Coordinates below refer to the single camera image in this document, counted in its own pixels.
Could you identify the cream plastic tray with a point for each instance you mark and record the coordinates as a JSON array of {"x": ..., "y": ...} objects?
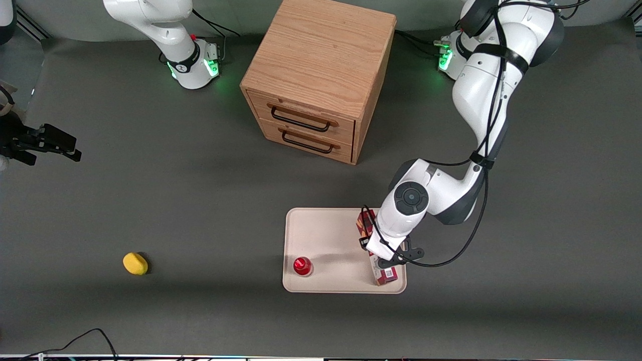
[{"x": 331, "y": 235}]

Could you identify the red cookie box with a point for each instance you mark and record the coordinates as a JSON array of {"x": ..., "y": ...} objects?
[{"x": 385, "y": 275}]

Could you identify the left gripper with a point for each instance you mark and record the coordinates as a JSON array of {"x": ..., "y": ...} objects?
[{"x": 362, "y": 241}]

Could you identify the yellow toy lemon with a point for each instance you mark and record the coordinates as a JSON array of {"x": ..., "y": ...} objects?
[{"x": 135, "y": 263}]

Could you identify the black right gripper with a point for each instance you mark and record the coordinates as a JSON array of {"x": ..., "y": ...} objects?
[{"x": 20, "y": 140}]

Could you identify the wooden drawer front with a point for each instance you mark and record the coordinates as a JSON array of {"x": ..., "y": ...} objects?
[
  {"x": 268, "y": 131},
  {"x": 258, "y": 103}
]

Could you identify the wooden drawer cabinet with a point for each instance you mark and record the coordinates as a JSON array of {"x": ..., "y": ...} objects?
[{"x": 321, "y": 45}]

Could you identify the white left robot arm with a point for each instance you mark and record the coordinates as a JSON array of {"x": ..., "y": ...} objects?
[{"x": 481, "y": 95}]

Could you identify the aluminium frame rail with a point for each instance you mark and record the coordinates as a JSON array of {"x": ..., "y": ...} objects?
[
  {"x": 32, "y": 24},
  {"x": 637, "y": 21}
]

